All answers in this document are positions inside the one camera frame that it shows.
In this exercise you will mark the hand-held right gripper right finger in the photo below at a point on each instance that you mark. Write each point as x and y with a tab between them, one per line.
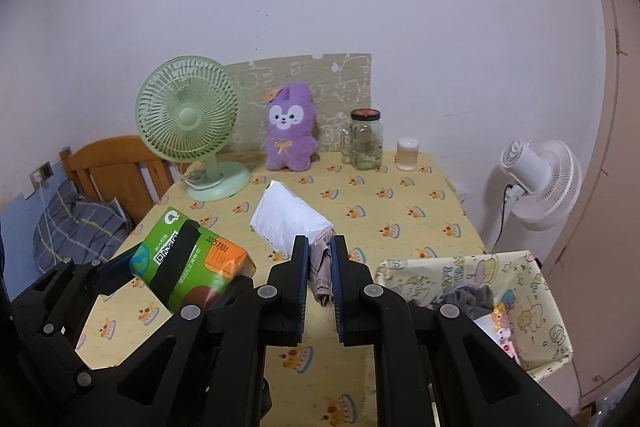
340	302

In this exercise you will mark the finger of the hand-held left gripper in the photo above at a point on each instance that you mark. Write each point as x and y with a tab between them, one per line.
112	277
60	347

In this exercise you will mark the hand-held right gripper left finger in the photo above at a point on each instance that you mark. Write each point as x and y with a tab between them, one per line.
301	297

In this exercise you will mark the beige cloth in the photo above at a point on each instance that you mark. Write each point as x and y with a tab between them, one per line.
322	272

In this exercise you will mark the white soft pack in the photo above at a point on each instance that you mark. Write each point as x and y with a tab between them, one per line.
285	217

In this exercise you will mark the green tissue pack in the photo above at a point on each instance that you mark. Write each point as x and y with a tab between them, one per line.
220	257

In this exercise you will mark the yellow printed fabric basket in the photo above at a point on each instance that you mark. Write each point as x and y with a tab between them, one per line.
530	307

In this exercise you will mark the blue plaid pillow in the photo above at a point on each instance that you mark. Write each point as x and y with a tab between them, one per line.
75	227

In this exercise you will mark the wooden bed headboard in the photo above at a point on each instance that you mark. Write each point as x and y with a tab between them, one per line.
115	177

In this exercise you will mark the yellow printed tablecloth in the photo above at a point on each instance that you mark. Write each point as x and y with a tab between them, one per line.
400	217

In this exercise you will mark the small clear glass bottle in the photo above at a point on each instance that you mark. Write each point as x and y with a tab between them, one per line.
347	147

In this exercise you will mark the purple plush toy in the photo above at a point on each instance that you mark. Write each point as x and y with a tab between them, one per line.
290	142

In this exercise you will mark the glass jar with lid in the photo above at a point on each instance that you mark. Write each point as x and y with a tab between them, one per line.
369	147

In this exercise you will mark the clear cotton swab container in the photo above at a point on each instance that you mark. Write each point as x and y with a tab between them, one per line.
407	154

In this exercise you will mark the green desk fan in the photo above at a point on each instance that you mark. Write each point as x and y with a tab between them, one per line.
187	117

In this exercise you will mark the white standing fan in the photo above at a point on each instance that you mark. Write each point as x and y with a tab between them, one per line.
550	187

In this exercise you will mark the beige door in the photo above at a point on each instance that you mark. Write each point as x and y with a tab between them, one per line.
600	257

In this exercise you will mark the white wall socket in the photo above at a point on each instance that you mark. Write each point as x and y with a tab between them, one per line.
37	179

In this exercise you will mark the dark wall switch plate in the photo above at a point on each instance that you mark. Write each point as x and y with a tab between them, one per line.
46	169

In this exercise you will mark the printed beige wall mat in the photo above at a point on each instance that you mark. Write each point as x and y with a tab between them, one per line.
345	82

